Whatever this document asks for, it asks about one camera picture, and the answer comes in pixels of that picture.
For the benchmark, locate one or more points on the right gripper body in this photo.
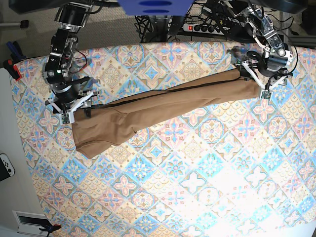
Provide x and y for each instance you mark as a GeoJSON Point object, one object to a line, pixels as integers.
{"type": "Point", "coordinates": [65, 111]}

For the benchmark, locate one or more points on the red black clamp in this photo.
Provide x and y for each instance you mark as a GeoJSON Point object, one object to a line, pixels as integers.
{"type": "Point", "coordinates": [12, 69]}

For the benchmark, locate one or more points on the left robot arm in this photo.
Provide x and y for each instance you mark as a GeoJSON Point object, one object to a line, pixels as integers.
{"type": "Point", "coordinates": [159, 80]}

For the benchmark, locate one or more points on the blue plastic box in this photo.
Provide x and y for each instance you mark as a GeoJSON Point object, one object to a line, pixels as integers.
{"type": "Point", "coordinates": [155, 7]}

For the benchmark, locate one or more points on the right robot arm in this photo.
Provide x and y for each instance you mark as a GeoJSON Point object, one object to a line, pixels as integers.
{"type": "Point", "coordinates": [69, 94]}

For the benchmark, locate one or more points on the game console controller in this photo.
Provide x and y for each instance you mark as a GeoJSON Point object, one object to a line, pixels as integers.
{"type": "Point", "coordinates": [6, 168]}

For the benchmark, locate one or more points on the patterned tablecloth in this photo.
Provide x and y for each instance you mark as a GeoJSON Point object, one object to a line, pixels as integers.
{"type": "Point", "coordinates": [230, 170]}

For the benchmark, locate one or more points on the white wall vent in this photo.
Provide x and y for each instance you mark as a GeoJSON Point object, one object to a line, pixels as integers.
{"type": "Point", "coordinates": [30, 223]}

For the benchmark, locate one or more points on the white power strip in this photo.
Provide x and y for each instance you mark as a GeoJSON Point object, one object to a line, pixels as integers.
{"type": "Point", "coordinates": [202, 28]}

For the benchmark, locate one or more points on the black orange clamp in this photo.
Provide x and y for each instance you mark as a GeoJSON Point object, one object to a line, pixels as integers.
{"type": "Point", "coordinates": [46, 226]}

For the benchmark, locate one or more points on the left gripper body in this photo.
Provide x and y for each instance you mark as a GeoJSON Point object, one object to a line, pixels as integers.
{"type": "Point", "coordinates": [247, 70]}

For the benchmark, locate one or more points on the brown t-shirt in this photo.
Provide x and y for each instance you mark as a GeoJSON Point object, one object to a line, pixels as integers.
{"type": "Point", "coordinates": [115, 123]}

